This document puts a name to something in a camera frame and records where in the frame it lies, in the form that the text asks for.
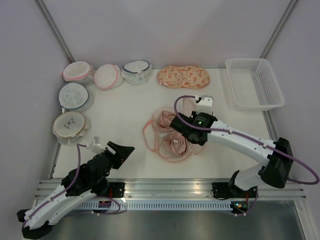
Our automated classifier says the aluminium frame post right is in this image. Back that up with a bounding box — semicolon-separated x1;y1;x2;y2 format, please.
260;0;300;59

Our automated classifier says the white slotted cable duct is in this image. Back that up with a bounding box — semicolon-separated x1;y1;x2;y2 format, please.
74;200;232;211

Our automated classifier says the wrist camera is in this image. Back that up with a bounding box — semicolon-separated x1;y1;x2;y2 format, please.
195;95;214;116
87;136;105;154

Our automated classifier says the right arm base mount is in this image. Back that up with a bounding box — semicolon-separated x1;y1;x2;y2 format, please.
210;182;257;200

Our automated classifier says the pink trimmed white mesh bag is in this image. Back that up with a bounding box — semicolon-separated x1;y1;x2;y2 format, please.
94;64;124;90

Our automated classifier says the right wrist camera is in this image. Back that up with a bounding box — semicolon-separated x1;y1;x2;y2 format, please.
195;95;214;116

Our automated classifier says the aluminium frame post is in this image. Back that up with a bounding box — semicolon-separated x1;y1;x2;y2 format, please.
260;0;300;59
34;0;75;63

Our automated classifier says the white plastic basket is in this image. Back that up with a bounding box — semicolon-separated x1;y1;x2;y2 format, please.
225;57;285;111

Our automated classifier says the aluminium frame post left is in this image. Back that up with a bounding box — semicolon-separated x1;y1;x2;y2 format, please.
34;0;75;63

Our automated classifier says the beige round bag with glasses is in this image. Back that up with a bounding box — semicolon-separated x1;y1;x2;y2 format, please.
52;111;91;146

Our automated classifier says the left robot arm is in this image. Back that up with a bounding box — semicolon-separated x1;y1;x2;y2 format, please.
16;137;135;240

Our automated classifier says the pink trimmed round laundry bag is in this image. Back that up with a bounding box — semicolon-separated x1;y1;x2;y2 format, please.
62;61;95;86

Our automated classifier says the navy trimmed white mesh bag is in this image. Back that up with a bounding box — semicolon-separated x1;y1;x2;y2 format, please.
121;60;153;86

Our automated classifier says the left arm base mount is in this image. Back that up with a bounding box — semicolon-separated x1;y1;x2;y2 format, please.
97;182;125;199

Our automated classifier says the pink satin bra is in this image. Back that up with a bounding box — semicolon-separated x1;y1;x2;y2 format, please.
154;109;192;162

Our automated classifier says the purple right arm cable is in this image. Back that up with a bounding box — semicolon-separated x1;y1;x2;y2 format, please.
174;94;320;217

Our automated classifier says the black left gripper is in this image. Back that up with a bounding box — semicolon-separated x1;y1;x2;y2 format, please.
93;141;135;184

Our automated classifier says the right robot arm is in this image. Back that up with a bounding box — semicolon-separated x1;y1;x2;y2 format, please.
170;112;293;198

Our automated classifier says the blue trimmed round laundry bag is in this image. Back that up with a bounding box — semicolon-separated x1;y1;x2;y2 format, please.
58;82;94;113

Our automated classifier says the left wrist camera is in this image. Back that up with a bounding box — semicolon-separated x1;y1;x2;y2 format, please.
87;136;105;154

